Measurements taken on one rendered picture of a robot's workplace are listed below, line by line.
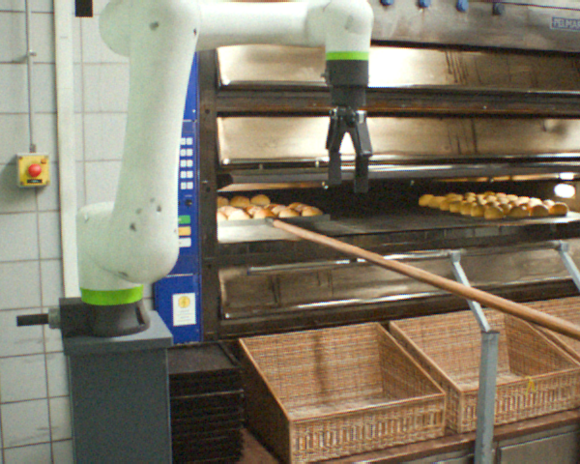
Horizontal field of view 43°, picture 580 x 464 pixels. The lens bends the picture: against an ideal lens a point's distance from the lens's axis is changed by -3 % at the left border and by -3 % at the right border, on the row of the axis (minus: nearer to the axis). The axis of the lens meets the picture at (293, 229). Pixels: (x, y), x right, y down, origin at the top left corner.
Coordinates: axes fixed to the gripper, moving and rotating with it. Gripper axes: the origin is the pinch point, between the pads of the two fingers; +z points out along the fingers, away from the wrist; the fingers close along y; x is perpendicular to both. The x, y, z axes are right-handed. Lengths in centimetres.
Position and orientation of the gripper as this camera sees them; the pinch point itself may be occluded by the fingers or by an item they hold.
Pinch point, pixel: (347, 183)
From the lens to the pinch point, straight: 164.2
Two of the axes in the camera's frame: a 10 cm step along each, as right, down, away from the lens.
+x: 9.4, -0.7, 3.4
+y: 3.5, 1.7, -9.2
